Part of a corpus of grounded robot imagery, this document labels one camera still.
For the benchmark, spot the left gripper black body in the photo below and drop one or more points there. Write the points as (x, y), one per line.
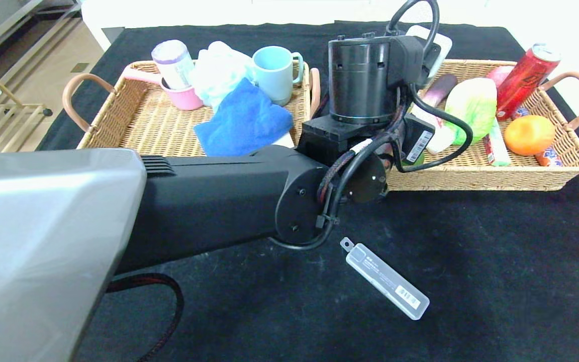
(416, 142)

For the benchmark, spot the white AD milk bottle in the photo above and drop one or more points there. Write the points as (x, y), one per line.
(441, 143)

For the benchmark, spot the green white cabbage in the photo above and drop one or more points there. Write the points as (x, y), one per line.
(473, 105)

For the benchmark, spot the clear plastic toothbrush case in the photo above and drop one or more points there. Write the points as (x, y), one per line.
(385, 281)

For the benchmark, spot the blue towel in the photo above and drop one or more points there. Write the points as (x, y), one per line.
(244, 123)

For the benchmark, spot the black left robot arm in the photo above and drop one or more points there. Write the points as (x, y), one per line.
(219, 201)

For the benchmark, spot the purple eggplant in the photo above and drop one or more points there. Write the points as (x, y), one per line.
(443, 85)

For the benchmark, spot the red green candy box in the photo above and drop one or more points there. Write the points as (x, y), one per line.
(499, 153)

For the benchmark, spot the pink peach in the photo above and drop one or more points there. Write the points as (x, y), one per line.
(499, 75)

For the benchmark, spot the smooth orange fruit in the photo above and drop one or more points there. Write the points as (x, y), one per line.
(528, 136)

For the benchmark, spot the red soda can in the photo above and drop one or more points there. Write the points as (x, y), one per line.
(523, 83)

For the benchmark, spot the black table cloth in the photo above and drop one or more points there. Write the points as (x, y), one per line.
(470, 251)

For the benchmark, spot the teal plastic mug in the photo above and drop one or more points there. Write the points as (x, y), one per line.
(274, 75)

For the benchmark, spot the light blue bath loofah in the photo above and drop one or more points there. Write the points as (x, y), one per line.
(216, 70)

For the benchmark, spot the pink plastic scoop cup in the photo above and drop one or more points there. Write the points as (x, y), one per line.
(185, 99)

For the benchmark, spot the purple lidded cylinder container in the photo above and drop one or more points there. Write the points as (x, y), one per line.
(173, 62)

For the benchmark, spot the brown floor plate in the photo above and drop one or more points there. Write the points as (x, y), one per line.
(80, 68)

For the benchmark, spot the gold metal wheeled rack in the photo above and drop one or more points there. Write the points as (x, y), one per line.
(23, 105)

